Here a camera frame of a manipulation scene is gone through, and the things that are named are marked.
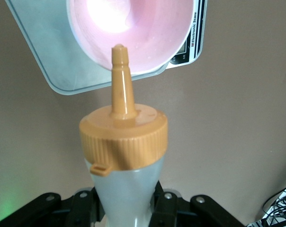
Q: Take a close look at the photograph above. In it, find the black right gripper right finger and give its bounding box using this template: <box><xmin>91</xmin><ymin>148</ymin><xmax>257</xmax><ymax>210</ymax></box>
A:
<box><xmin>149</xmin><ymin>181</ymin><xmax>249</xmax><ymax>227</ymax></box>

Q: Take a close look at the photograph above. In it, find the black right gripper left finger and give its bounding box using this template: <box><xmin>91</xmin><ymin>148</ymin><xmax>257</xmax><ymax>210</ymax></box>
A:
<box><xmin>0</xmin><ymin>186</ymin><xmax>108</xmax><ymax>227</ymax></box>

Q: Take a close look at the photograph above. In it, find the clear sauce bottle orange cap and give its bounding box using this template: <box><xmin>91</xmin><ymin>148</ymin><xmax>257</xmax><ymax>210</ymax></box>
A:
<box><xmin>78</xmin><ymin>44</ymin><xmax>169</xmax><ymax>227</ymax></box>

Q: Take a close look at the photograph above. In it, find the pink plastic cup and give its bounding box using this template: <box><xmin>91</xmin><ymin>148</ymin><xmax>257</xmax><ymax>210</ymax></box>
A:
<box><xmin>66</xmin><ymin>0</ymin><xmax>196</xmax><ymax>74</ymax></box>

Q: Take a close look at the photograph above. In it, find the brown table cover sheet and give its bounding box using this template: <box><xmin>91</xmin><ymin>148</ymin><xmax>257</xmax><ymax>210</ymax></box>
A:
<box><xmin>0</xmin><ymin>0</ymin><xmax>286</xmax><ymax>227</ymax></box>

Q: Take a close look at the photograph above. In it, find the silver digital kitchen scale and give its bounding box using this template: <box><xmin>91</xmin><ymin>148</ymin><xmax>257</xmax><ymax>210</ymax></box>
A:
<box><xmin>4</xmin><ymin>0</ymin><xmax>209</xmax><ymax>96</ymax></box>

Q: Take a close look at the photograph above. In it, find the black floor cable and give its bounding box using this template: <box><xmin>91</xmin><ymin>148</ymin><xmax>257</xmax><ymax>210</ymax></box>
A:
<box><xmin>263</xmin><ymin>179</ymin><xmax>286</xmax><ymax>223</ymax></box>

